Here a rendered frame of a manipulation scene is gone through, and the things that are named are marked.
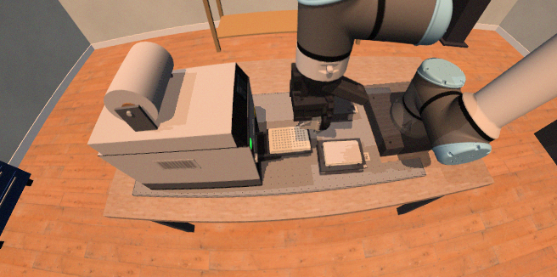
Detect beige cylinder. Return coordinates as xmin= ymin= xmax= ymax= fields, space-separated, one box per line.
xmin=104 ymin=42 xmax=174 ymax=122

